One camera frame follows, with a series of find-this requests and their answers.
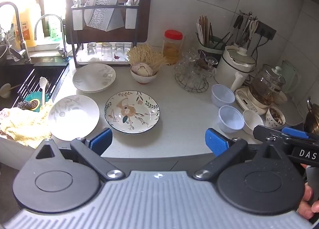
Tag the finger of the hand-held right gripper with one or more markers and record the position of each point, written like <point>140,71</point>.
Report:
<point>296,133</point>
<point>266,131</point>

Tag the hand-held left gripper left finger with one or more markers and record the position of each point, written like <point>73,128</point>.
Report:
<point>101,141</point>

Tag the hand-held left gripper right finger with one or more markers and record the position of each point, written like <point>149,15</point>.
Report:
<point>215,143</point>

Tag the white ceramic bowl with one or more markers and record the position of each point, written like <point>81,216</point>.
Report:
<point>251,121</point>

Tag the translucent plastic bowl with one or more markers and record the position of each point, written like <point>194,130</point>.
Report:
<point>223,94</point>
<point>230,119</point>

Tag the black dish rack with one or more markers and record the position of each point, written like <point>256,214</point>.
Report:
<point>99,7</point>

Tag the person's right hand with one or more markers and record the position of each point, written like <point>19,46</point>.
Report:
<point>305,207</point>

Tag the patterned cup with tea leaves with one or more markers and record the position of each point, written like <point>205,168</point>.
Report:
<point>270,119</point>

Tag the white leaf-print deep plate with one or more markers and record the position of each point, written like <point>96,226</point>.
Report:
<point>72,116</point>

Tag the cream kettle base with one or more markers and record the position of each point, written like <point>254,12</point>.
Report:
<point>245,99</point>

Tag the floral bear-print plate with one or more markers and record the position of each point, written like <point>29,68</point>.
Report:
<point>132,111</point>

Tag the glass kettle with white lid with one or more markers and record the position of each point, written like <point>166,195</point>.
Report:
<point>265,86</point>

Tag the mint green electric kettle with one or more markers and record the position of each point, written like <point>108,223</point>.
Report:
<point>294,77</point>

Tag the white electric cooking pot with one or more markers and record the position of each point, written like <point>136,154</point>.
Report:
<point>225,69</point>

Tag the small white bowl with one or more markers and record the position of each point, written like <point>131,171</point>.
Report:
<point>143,79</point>

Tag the yellow cloth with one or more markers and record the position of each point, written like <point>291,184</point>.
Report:
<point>25,124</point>

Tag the teal flower sponge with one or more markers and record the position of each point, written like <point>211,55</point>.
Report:
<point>32,98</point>

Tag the garlic bulb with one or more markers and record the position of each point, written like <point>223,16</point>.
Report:
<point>140,69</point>

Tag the white rack tray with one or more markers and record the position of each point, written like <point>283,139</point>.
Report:
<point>84,60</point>

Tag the white spoon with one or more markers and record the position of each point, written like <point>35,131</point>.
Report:
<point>42,82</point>

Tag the steel wool scrubber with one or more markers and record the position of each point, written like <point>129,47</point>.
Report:
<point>23,104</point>

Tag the clear drinking glass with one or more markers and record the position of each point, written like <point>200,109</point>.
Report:
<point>91,49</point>
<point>106,50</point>
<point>119,49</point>

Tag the black roll-up sink rack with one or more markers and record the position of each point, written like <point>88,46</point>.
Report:
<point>30,79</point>

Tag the dried noodle bundle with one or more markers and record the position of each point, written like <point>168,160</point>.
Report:
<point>147,55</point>

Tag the green utensil holder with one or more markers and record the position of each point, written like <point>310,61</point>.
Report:
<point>216,41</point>

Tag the kitchen scissors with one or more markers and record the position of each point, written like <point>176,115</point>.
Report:
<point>253,28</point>

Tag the red-lidded clear jar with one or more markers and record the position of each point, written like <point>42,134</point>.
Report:
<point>172,47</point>

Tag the slim chrome faucet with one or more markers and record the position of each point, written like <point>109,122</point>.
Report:
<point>63,42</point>

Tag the black sink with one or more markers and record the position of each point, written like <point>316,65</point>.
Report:
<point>15,74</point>

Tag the bundle of wooden chopsticks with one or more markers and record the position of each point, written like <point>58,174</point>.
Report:
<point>204,29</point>

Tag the green bottle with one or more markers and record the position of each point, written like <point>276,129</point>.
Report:
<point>54,30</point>

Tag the white cutlery holder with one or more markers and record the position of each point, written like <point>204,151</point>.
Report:
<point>77,20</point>
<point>130,19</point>

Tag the dark wooden cutting board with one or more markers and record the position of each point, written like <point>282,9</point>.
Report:
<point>143,19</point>

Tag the white patterned board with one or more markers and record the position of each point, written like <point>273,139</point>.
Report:
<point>99,12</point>

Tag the large steel sink faucet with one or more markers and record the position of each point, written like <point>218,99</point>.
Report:
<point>21,34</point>

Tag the orange detergent bottle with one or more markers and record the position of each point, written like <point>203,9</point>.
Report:
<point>27,29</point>

